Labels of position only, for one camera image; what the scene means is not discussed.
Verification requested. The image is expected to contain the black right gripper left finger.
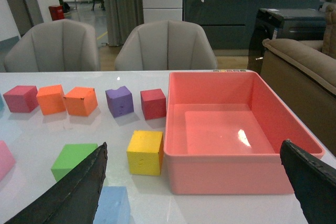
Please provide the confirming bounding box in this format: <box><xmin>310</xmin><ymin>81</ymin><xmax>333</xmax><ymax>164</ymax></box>
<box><xmin>6</xmin><ymin>143</ymin><xmax>108</xmax><ymax>223</ymax></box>

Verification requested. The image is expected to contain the crimson foam block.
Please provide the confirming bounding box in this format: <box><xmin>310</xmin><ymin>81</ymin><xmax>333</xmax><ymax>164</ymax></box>
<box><xmin>3</xmin><ymin>86</ymin><xmax>39</xmax><ymax>113</ymax></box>

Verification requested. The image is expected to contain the left grey armchair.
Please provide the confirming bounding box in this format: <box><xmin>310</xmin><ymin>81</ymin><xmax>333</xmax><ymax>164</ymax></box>
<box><xmin>4</xmin><ymin>19</ymin><xmax>100</xmax><ymax>72</ymax></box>

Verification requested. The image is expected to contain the right grey armchair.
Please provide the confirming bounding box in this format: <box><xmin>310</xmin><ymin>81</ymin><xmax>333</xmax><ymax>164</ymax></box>
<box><xmin>114</xmin><ymin>20</ymin><xmax>217</xmax><ymax>71</ymax></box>

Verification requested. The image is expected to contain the orange foam block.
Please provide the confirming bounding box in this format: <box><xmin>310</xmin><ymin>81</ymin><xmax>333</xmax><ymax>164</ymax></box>
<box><xmin>36</xmin><ymin>84</ymin><xmax>66</xmax><ymax>115</ymax></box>
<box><xmin>63</xmin><ymin>87</ymin><xmax>98</xmax><ymax>116</ymax></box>

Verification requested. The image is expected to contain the grey armchair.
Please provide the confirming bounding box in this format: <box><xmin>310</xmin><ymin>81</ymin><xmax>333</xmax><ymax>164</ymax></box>
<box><xmin>114</xmin><ymin>20</ymin><xmax>217</xmax><ymax>71</ymax></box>
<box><xmin>4</xmin><ymin>19</ymin><xmax>100</xmax><ymax>72</ymax></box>

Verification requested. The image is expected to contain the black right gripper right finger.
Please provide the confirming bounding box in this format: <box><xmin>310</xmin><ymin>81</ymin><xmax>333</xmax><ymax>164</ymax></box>
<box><xmin>280</xmin><ymin>140</ymin><xmax>335</xmax><ymax>223</ymax></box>

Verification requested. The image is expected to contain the black appliance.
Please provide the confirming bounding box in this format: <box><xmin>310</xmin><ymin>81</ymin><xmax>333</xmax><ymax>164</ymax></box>
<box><xmin>247</xmin><ymin>8</ymin><xmax>326</xmax><ymax>73</ymax></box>

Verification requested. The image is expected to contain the teal plastic bin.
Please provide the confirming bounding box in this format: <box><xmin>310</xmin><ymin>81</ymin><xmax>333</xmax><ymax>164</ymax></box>
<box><xmin>0</xmin><ymin>94</ymin><xmax>4</xmax><ymax>110</ymax></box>

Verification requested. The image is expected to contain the red trash bin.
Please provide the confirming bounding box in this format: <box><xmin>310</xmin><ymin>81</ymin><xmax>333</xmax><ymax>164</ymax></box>
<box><xmin>48</xmin><ymin>5</ymin><xmax>65</xmax><ymax>21</ymax></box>

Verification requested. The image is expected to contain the yellow foam block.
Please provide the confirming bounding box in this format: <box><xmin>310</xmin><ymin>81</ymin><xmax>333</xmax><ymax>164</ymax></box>
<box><xmin>127</xmin><ymin>130</ymin><xmax>164</xmax><ymax>176</ymax></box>

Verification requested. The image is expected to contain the pink foam block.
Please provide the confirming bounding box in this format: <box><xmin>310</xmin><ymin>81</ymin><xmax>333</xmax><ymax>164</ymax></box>
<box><xmin>0</xmin><ymin>140</ymin><xmax>16</xmax><ymax>180</ymax></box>

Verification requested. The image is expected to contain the brown sofa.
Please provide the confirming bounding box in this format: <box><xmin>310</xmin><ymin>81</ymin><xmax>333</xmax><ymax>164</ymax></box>
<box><xmin>261</xmin><ymin>4</ymin><xmax>335</xmax><ymax>154</ymax></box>

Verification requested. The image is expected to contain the pink plastic bin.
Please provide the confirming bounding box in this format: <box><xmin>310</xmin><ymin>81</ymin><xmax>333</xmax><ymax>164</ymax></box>
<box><xmin>164</xmin><ymin>71</ymin><xmax>325</xmax><ymax>195</ymax></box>

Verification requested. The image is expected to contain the green foam block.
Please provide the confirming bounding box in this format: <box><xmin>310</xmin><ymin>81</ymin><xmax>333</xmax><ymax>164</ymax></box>
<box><xmin>51</xmin><ymin>143</ymin><xmax>98</xmax><ymax>182</ymax></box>

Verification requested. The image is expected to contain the notched purple foam block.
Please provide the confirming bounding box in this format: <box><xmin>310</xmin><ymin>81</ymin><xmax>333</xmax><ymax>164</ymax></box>
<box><xmin>105</xmin><ymin>86</ymin><xmax>134</xmax><ymax>118</ymax></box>

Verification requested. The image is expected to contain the grey curtain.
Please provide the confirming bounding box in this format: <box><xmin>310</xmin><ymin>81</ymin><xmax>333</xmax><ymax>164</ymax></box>
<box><xmin>104</xmin><ymin>0</ymin><xmax>144</xmax><ymax>46</ymax></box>

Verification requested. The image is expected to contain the light blue foam block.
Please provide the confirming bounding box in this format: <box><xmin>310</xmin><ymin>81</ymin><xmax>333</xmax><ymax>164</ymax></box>
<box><xmin>93</xmin><ymin>186</ymin><xmax>131</xmax><ymax>223</ymax></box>

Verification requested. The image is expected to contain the dark kitchen counter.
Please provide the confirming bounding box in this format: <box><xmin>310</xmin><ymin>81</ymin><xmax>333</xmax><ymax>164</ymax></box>
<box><xmin>183</xmin><ymin>0</ymin><xmax>320</xmax><ymax>50</ymax></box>

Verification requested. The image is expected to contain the dark red foam block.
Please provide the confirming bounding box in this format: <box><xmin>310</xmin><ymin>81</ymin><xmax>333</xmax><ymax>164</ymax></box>
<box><xmin>140</xmin><ymin>89</ymin><xmax>166</xmax><ymax>120</ymax></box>

